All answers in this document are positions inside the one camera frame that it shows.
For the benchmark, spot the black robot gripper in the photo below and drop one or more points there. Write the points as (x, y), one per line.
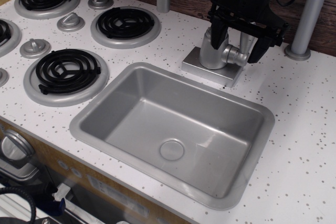
(253, 17)

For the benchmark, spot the silver faucet lever handle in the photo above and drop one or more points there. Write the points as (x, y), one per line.
(239, 55)

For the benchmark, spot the silver toy faucet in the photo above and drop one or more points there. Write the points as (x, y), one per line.
(206, 62)

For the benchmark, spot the grey support pole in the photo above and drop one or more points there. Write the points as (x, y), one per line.
(299, 50)

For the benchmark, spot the grey plastic sink basin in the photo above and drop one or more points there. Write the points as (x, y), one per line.
(201, 142)

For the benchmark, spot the black coil burner back right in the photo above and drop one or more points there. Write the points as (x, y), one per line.
(125, 27)

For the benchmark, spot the black coil burner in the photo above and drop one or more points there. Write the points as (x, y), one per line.
(125, 27)
(66, 77)
(10, 36)
(44, 9)

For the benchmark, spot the silver stove knob top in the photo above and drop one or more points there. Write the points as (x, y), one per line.
(100, 4)

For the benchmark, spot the silver stove knob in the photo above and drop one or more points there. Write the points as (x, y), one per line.
(100, 4)
(70, 23)
(35, 48)

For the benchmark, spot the silver stove knob middle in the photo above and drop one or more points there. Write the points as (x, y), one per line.
(70, 23)

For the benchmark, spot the black coil burner front right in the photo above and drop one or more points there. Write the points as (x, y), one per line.
(66, 77)

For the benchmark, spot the black coil burner back left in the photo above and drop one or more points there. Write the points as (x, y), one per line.
(44, 9)

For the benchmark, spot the silver stove knob lower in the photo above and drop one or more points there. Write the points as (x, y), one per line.
(35, 48)

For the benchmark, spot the black coil burner front left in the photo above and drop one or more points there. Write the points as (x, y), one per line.
(10, 36)

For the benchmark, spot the silver stove knob edge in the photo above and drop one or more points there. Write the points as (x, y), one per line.
(4, 77)

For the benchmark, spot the silver round oven dial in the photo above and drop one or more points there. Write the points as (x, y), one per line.
(15, 149)

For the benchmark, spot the blue clamp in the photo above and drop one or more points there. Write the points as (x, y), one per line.
(48, 203)

